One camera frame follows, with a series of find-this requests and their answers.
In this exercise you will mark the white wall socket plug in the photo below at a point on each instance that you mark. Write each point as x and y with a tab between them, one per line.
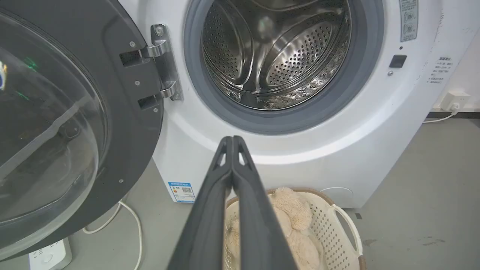
453	100

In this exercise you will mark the dark grey washing machine door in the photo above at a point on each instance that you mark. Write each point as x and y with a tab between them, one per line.
75	123

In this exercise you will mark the white plastic laundry basket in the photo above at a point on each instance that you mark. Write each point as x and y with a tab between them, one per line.
333	232

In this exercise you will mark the white power strip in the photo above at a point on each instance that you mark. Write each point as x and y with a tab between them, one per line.
50	255

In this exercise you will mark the white front-load washing machine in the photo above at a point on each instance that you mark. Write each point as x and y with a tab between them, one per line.
337	142

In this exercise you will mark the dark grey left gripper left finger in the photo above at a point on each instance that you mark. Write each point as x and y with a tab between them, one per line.
210	225

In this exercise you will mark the beige plush toy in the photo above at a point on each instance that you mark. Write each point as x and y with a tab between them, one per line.
296	225

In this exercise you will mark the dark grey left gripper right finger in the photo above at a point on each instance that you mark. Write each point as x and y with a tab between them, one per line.
258	228

